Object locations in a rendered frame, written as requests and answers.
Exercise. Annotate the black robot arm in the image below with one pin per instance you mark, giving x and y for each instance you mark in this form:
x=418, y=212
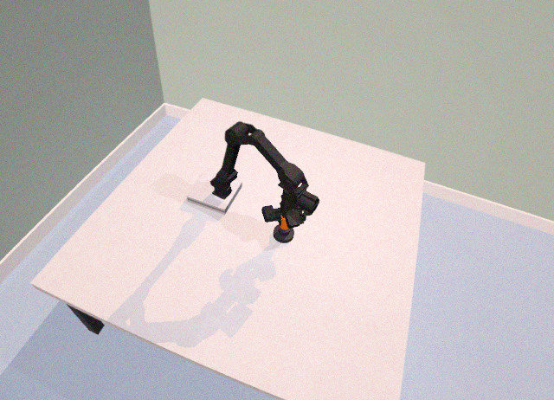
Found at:
x=290, y=175

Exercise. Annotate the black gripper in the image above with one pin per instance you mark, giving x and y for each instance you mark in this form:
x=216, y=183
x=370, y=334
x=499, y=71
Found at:
x=270, y=214

